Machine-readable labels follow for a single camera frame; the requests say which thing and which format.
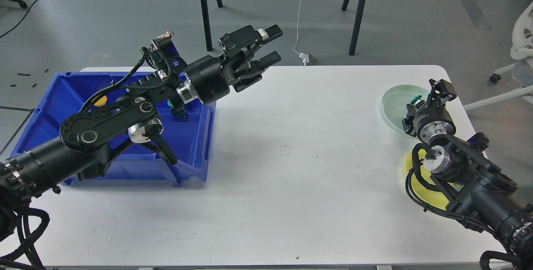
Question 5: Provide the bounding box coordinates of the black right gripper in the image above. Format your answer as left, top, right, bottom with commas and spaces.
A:
402, 79, 457, 145

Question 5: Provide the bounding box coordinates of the yellow plate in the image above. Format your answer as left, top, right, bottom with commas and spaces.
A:
404, 150, 449, 210

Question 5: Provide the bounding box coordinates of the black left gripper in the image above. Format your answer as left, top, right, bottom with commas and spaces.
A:
177, 25, 282, 105

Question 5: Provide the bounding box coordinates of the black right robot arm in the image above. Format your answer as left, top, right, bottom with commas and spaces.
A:
402, 79, 533, 270

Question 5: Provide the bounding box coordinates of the white office chair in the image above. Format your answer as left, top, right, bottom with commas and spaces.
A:
464, 3, 533, 111

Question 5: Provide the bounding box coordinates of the green push button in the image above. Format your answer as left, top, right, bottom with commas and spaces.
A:
167, 100, 189, 123
407, 95, 426, 110

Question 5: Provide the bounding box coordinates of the pale green plate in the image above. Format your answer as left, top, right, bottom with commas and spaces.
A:
381, 85, 429, 134

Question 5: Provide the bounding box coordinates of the blue plastic bin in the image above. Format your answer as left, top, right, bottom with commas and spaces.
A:
10, 71, 216, 187

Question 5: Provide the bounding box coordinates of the white cable with plug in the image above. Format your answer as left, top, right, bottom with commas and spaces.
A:
292, 0, 313, 65

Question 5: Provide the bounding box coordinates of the black tripod legs right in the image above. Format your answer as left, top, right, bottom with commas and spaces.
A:
341, 0, 366, 56

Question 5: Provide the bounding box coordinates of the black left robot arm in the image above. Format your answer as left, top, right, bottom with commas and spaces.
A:
1, 25, 282, 270

